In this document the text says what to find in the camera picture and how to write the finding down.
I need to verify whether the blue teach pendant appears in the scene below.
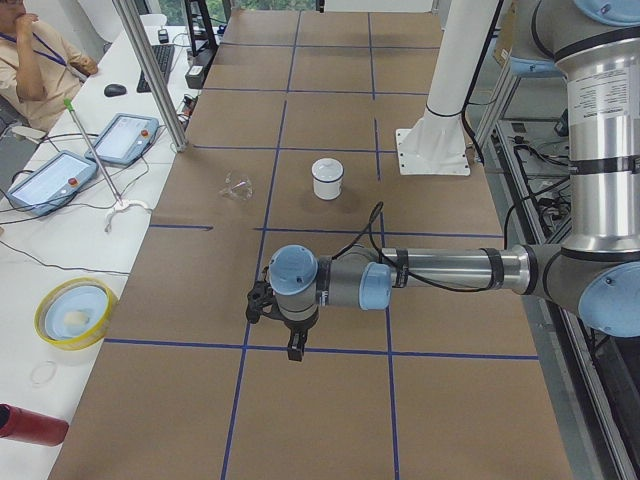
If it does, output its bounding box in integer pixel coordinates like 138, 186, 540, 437
7, 150, 97, 216
92, 113, 159, 166

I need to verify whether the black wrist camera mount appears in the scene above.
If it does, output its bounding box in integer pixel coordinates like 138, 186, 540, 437
245, 266, 282, 324

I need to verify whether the near blue teach pendant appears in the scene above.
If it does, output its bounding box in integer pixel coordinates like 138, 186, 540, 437
7, 150, 97, 216

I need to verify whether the white enamel cup blue rim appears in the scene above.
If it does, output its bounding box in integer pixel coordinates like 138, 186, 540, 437
313, 178, 343, 200

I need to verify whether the black camera cable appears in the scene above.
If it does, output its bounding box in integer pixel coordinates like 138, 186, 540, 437
332, 200, 501, 293

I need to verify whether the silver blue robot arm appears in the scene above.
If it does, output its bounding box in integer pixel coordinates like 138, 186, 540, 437
246, 1, 639, 361

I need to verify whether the brown paper table cover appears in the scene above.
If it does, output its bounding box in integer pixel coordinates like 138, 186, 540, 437
51, 10, 572, 479

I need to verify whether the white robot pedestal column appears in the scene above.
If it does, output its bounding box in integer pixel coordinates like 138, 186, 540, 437
396, 0, 502, 176

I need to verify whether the yellow tape roll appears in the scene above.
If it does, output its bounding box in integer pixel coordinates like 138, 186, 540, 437
34, 277, 118, 351

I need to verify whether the metal rod green tip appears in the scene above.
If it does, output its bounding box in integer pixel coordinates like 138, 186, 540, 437
63, 98, 122, 206

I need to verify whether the seated person beige shirt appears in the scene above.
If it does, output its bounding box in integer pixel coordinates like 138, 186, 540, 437
1, 1, 98, 132

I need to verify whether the black keyboard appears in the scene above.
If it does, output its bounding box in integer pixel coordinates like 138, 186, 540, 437
135, 43, 177, 94

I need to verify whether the aluminium frame post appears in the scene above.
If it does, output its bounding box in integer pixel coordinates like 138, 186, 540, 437
112, 0, 187, 152

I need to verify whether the black computer box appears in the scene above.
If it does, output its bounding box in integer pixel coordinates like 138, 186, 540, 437
185, 45, 218, 90

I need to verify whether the white cup lid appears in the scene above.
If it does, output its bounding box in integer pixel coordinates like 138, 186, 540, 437
311, 157, 344, 183

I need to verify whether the black computer mouse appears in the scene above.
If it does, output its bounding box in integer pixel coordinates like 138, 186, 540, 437
103, 83, 127, 98

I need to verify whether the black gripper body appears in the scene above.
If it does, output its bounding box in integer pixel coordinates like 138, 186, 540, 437
283, 313, 319, 333

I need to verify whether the white plastic claw piece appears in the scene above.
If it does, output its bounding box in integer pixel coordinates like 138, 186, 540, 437
104, 199, 153, 233

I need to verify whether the red bottle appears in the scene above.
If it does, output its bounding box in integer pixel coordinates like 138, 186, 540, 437
1, 404, 69, 446

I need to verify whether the far blue teach pendant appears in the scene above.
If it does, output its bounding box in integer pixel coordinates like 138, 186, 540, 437
92, 113, 159, 166

